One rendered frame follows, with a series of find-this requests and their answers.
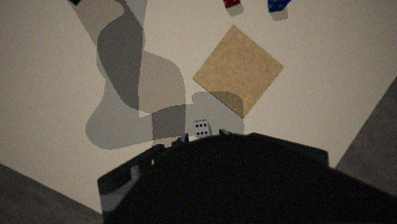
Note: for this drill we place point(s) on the tan mat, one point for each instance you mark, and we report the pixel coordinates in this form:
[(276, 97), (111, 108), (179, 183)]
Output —
[(238, 71)]

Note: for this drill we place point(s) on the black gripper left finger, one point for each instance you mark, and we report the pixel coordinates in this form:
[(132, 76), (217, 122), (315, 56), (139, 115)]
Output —
[(113, 185)]

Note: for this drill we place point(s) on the white die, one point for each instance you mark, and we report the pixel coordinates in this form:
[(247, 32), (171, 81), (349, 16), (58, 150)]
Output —
[(201, 128)]

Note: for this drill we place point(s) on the red die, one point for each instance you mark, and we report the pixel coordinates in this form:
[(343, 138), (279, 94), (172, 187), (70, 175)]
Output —
[(229, 3)]

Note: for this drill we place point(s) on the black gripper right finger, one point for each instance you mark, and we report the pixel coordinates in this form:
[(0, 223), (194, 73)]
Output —
[(315, 153)]

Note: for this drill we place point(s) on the blue die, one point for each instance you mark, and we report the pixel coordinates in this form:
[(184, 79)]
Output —
[(277, 5)]

